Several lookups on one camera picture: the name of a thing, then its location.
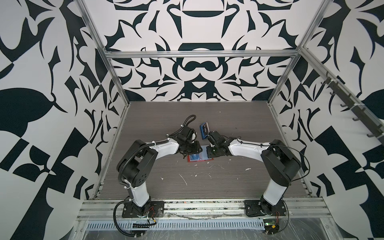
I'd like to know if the red card holder wallet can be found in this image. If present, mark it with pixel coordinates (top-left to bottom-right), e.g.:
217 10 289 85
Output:
187 145 213 163

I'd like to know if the blue card stand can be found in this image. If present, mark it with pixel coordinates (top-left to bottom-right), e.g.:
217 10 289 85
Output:
200 122 210 140

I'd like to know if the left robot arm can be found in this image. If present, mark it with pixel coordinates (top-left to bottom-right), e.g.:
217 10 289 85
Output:
117 126 203 207

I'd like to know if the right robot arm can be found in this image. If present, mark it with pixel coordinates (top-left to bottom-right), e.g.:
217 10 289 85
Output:
207 131 301 206

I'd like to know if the right base electronics board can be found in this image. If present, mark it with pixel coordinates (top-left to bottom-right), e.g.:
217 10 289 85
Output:
263 219 280 236

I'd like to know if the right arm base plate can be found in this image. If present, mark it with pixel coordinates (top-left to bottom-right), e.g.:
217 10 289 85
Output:
244 198 287 218

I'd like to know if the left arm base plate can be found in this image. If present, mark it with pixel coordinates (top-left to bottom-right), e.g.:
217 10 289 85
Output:
122 200 165 218

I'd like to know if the white vented cable duct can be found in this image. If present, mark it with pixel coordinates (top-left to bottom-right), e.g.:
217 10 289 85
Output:
86 219 265 231

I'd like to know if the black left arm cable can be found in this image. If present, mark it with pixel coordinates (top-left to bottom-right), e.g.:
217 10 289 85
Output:
112 197 151 238

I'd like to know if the aluminium front rail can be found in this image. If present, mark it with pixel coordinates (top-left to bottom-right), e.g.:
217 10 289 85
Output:
77 198 332 220

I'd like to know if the wall hook rail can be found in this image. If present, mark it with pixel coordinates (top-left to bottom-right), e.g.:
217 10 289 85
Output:
320 72 384 145

